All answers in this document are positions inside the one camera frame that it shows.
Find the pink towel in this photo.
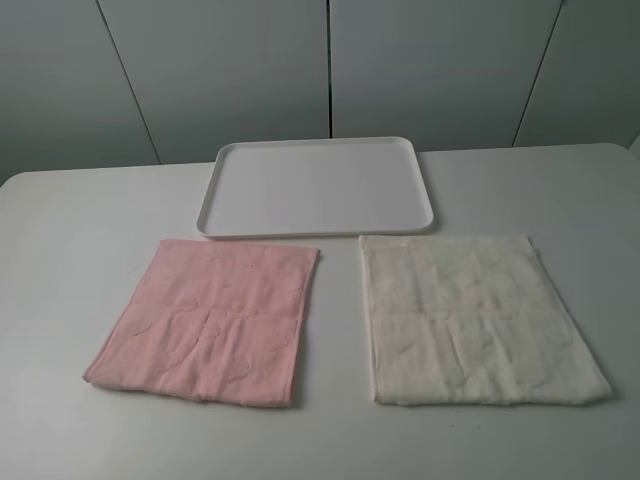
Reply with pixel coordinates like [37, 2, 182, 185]
[83, 239, 319, 408]

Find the cream white towel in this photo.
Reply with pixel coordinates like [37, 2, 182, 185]
[359, 235, 613, 406]

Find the white rectangular plastic tray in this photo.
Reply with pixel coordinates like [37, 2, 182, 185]
[196, 136, 435, 239]

